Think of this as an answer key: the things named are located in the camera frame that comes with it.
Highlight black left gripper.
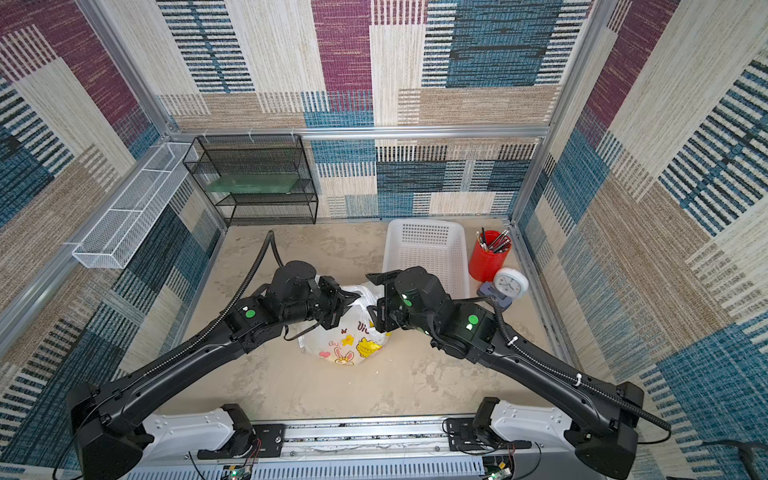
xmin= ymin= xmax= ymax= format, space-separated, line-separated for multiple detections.
xmin=282 ymin=277 xmax=365 ymax=332

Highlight white plastic bag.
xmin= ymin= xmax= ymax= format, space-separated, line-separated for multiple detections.
xmin=298 ymin=282 xmax=391 ymax=367

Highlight white perforated plastic basket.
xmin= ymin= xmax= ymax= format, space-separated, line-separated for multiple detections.
xmin=382 ymin=219 xmax=470 ymax=298

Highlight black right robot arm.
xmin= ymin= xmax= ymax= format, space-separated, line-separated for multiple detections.
xmin=366 ymin=266 xmax=642 ymax=479

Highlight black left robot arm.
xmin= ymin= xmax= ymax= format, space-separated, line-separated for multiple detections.
xmin=66 ymin=261 xmax=360 ymax=479

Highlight red pen cup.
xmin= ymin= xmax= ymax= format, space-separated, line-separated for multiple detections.
xmin=468 ymin=240 xmax=511 ymax=282

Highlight white round clock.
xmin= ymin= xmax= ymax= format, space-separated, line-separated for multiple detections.
xmin=477 ymin=267 xmax=529 ymax=312

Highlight green board on shelf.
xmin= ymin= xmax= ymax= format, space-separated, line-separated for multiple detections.
xmin=205 ymin=174 xmax=299 ymax=194

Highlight pens in cup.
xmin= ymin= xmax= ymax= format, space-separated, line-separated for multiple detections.
xmin=476 ymin=228 xmax=512 ymax=254

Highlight aluminium front rail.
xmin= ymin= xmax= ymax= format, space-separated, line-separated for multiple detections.
xmin=125 ymin=409 xmax=601 ymax=479

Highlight black corrugated right cable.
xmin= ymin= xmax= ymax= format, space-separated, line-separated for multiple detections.
xmin=467 ymin=296 xmax=673 ymax=445

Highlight black wire mesh shelf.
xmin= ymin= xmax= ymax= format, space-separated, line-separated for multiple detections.
xmin=183 ymin=134 xmax=319 ymax=226

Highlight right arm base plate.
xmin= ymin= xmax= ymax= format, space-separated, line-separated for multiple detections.
xmin=441 ymin=417 xmax=533 ymax=456

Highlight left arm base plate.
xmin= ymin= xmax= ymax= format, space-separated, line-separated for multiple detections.
xmin=195 ymin=423 xmax=286 ymax=462

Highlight white wire mesh tray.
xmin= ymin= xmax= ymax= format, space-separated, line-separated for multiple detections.
xmin=72 ymin=142 xmax=189 ymax=269

